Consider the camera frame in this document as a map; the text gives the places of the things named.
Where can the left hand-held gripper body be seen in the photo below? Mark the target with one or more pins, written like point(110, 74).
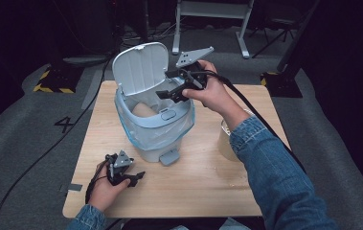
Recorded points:
point(120, 163)

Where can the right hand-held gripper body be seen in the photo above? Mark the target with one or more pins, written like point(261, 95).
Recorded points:
point(195, 76)

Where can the beige paper cup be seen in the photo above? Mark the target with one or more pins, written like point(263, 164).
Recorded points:
point(225, 147)
point(144, 110)

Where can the white pedal trash bin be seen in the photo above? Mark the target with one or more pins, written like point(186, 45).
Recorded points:
point(140, 67)

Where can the person's right hand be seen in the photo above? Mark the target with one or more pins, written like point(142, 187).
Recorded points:
point(215, 96)

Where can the person's left hand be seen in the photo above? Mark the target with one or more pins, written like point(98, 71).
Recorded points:
point(102, 195)

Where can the blue plastic bin liner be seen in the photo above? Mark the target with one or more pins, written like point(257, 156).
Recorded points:
point(156, 134)

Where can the grey tape strip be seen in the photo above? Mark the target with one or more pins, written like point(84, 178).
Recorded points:
point(74, 187)

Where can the black yellow striped stand base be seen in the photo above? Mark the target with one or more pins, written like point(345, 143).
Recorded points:
point(57, 81)
point(281, 84)

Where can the black tripod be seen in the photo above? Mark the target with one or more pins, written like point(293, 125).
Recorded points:
point(278, 32)

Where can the black slanted stand pole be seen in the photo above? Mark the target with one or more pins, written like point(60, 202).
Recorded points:
point(300, 35)

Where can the white metal desk frame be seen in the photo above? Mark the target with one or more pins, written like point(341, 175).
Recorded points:
point(214, 9)

